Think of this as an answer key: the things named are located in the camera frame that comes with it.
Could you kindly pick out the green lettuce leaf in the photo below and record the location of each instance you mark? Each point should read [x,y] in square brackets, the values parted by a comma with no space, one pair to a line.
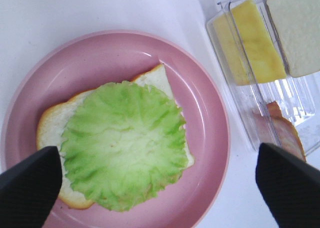
[125,143]

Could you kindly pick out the pink round plate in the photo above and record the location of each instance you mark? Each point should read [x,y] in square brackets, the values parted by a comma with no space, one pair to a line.
[94,59]

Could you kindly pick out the right clear plastic container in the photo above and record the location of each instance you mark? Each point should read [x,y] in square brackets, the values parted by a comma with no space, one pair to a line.
[298,98]

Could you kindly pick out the yellow cheese slice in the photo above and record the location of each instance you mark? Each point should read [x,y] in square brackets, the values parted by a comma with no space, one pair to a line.
[266,63]

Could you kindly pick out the bacon strip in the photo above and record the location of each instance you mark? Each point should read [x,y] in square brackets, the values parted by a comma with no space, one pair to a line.
[277,129]

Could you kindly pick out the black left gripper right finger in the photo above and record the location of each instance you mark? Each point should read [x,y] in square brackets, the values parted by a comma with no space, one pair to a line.
[289,186]

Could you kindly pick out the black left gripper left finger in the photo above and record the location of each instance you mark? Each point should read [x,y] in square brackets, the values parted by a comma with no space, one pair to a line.
[29,189]

